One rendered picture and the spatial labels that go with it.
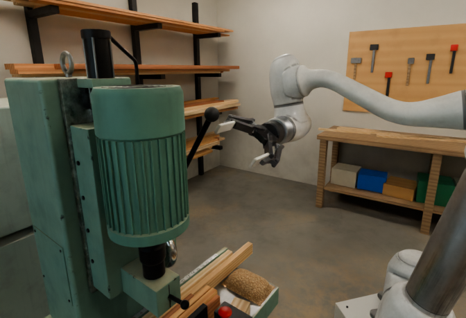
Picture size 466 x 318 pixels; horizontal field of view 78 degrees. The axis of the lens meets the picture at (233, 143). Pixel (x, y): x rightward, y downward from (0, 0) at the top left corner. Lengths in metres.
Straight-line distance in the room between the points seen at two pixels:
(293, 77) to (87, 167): 0.64
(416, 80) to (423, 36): 0.43
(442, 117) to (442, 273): 0.37
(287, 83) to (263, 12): 3.32
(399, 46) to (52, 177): 3.44
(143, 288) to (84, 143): 0.35
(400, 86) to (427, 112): 2.80
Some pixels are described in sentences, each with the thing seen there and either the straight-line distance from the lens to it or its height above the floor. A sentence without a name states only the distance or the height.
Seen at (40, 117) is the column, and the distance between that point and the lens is 0.75.
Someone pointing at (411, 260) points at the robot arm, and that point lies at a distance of 1.10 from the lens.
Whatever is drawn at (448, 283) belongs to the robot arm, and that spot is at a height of 1.07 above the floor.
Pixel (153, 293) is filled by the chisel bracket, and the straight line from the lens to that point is 0.73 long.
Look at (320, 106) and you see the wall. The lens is 3.89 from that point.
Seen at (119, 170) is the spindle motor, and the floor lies 1.36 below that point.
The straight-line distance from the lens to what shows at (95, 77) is 0.71.
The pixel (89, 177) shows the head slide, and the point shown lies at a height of 1.31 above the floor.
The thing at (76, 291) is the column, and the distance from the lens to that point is 0.90.
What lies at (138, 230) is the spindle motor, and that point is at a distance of 0.61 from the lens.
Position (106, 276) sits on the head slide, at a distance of 0.81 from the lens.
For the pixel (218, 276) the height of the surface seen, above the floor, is 0.93.
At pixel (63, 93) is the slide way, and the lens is 0.73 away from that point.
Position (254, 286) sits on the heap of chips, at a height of 0.93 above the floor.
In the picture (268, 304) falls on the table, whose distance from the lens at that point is 0.95.
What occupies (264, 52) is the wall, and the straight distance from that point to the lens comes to 4.18.
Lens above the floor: 1.53
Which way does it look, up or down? 14 degrees down
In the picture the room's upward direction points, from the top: straight up
